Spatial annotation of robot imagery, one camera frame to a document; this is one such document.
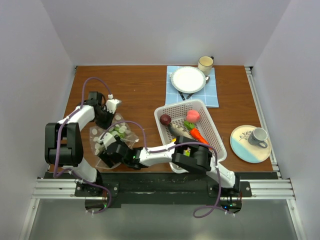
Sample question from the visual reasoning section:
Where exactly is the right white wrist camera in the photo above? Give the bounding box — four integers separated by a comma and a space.
98, 132, 117, 149

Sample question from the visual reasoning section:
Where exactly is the polka dot zip bag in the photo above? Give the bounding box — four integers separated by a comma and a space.
89, 113, 139, 170

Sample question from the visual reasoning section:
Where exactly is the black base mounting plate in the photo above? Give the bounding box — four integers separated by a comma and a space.
44, 171, 280, 211

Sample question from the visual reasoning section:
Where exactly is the dark red fake plum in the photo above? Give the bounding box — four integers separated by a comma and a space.
159, 114, 172, 126

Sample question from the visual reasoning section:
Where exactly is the black handled fork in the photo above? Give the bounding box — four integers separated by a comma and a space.
178, 91, 186, 101

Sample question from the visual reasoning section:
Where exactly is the purple cable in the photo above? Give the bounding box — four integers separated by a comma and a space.
53, 76, 113, 213
98, 121, 226, 218

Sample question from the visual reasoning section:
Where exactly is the silver fake fish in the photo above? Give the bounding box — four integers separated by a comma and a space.
167, 123, 194, 140

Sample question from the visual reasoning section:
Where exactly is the green fake leafy vegetable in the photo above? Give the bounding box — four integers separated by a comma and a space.
111, 126, 127, 139

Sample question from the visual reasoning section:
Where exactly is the orange fake carrot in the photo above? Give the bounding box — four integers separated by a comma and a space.
184, 120, 209, 145

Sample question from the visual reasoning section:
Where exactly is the pink fake peach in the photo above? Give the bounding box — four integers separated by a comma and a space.
186, 109, 201, 124

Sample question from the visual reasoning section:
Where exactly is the metal spoon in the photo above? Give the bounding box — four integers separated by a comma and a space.
205, 75, 210, 84

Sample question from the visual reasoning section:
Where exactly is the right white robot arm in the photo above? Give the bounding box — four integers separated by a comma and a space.
95, 136, 241, 197

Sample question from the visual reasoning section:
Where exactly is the white plastic perforated basket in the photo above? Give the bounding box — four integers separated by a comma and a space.
154, 99, 227, 163

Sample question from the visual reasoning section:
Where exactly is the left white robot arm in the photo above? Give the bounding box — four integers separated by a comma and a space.
44, 91, 121, 197

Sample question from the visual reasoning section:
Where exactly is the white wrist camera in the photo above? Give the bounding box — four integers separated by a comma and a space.
98, 132, 117, 149
105, 98, 122, 114

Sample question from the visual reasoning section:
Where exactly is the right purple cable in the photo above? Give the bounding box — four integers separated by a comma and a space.
98, 121, 226, 218

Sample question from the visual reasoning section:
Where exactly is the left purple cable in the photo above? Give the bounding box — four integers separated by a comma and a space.
53, 76, 113, 213

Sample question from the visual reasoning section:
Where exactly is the cream mug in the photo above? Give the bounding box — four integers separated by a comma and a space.
197, 56, 214, 76

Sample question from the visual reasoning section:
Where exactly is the white round plate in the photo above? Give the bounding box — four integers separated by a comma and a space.
170, 66, 206, 94

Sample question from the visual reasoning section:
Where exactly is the blue beige plate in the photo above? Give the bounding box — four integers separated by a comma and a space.
230, 125, 272, 164

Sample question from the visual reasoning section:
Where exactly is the grey white cup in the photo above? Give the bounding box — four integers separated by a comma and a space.
248, 127, 268, 149

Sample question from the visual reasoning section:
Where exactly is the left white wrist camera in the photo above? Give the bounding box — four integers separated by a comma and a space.
105, 98, 122, 114

